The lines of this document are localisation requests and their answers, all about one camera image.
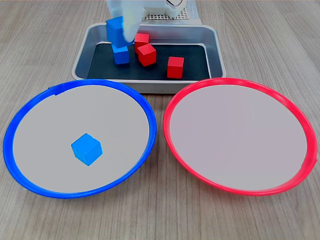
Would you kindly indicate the small red cube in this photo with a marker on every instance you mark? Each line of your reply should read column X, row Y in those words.
column 147, row 55
column 175, row 67
column 142, row 38

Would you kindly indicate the small blue cube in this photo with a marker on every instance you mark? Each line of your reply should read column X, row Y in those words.
column 86, row 150
column 114, row 32
column 121, row 56

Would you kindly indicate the black tray mat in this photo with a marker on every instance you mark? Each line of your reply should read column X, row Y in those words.
column 150, row 72

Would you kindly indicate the steel tray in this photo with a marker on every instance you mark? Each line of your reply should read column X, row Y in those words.
column 155, row 87

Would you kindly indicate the white plate with blue rim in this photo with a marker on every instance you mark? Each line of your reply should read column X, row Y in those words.
column 50, row 125

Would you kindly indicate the white plate with red rim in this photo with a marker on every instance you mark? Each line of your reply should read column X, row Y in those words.
column 237, row 137

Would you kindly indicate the pale perforated base plate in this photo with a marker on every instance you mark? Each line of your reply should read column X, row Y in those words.
column 182, row 15

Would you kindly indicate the translucent sheet under base plate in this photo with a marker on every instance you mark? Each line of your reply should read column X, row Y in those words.
column 195, row 15

